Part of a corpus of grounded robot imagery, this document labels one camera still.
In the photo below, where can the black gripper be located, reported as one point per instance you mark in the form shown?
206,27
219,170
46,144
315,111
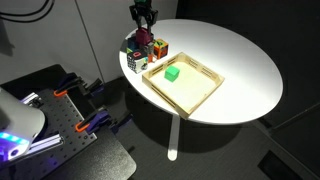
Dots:
143,8

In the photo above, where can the mulberry pink block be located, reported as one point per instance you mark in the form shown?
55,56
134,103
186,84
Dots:
144,36

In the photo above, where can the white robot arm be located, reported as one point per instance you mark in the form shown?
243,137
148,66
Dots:
16,123

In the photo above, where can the blue block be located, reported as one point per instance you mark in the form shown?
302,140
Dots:
132,43

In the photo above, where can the lime green block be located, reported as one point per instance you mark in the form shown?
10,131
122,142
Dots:
129,50

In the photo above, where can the wooden tray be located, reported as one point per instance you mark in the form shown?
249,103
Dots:
193,86

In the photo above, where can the orange patterned cube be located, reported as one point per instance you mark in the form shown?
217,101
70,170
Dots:
161,49

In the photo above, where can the large black white patterned cube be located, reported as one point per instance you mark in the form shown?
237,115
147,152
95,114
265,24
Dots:
136,62

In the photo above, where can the purple spring clamp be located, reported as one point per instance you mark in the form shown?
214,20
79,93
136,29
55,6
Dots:
68,86

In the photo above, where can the orange clamp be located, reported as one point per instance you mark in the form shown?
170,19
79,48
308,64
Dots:
96,120

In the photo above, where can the white table base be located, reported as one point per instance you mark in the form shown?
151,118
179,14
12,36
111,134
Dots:
173,140

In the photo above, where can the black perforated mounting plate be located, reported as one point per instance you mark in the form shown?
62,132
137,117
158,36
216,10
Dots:
66,116

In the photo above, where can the aluminium rail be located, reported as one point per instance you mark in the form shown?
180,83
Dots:
46,144
31,99

